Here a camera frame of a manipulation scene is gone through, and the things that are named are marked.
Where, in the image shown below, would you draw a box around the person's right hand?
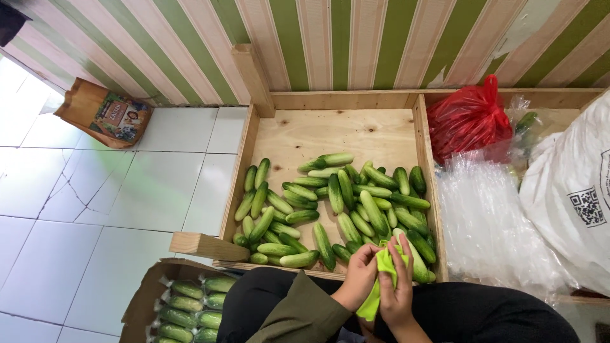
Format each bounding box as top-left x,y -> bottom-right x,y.
379,232 -> 415,330

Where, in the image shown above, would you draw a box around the person's left hand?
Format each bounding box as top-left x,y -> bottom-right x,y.
332,242 -> 384,313

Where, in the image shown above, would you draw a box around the lime green cloth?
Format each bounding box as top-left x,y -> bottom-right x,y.
356,239 -> 411,323

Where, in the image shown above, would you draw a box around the pile of loose green cucumbers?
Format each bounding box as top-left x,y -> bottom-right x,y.
232,152 -> 437,285

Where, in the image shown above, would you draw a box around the heap of clear plastic bags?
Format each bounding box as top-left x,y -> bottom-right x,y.
436,150 -> 580,306

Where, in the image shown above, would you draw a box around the person's black-clad legs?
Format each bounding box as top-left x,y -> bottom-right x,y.
216,266 -> 580,343

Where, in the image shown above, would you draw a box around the wooden display crate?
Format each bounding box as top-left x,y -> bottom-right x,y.
169,44 -> 608,283

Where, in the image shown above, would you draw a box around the red plastic bag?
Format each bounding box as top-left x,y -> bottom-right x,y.
426,74 -> 514,165

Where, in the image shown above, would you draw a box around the rows of plastic-wrapped cucumber packs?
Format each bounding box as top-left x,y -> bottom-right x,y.
145,273 -> 238,343

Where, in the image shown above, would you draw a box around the clear bag of cucumbers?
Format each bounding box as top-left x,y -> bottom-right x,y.
504,94 -> 545,159

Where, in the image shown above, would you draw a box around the white plastic sack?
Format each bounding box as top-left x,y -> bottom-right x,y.
518,90 -> 610,299

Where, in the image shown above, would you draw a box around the brown cardboard box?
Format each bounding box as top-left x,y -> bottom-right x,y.
119,257 -> 240,343

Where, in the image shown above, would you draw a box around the brown printed paper bag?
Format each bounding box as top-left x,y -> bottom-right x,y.
53,77 -> 154,150

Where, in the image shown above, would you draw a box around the dark hanging cloth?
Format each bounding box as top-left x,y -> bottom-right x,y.
0,0 -> 32,48

